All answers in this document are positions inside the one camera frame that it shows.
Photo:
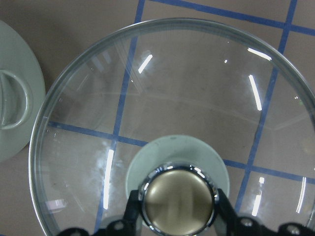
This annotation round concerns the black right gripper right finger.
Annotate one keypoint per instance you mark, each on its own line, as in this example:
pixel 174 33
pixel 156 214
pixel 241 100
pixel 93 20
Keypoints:
pixel 247 226

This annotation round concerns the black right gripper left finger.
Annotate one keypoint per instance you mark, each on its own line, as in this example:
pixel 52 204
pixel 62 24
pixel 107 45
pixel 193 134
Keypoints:
pixel 129 224

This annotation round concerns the white electric cooking pot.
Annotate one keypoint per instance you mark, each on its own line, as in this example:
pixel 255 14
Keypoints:
pixel 22 91

